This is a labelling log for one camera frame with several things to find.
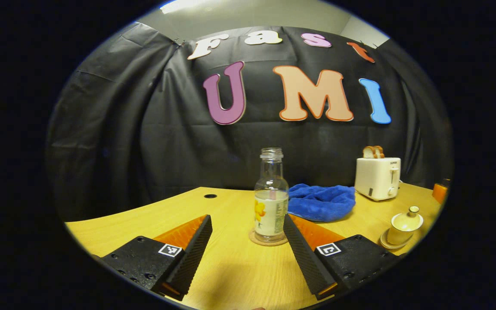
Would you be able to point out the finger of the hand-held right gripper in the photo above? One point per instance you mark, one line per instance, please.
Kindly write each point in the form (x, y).
(441, 191)

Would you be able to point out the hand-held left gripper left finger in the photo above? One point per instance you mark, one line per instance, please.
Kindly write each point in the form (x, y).
(192, 258)

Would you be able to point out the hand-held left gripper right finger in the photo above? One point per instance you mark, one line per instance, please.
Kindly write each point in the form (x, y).
(302, 258)

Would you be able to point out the cream teacup lid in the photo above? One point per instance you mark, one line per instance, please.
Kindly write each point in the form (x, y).
(407, 221)

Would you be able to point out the round brown coaster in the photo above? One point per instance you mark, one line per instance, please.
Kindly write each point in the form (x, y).
(254, 240)

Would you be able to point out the clear plastic water bottle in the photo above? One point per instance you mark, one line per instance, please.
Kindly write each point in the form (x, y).
(271, 211)

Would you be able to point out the cream teacup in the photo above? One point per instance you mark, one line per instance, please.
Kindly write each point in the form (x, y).
(398, 237)

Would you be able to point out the blue towel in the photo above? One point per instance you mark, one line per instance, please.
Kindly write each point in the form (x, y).
(321, 202)

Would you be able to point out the cream toaster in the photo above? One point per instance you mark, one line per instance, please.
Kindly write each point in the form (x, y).
(375, 178)

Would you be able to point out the toast bread slice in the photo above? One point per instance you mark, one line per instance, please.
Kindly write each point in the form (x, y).
(368, 153)
(380, 151)

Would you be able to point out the cream saucer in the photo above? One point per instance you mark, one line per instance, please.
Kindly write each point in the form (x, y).
(385, 244)

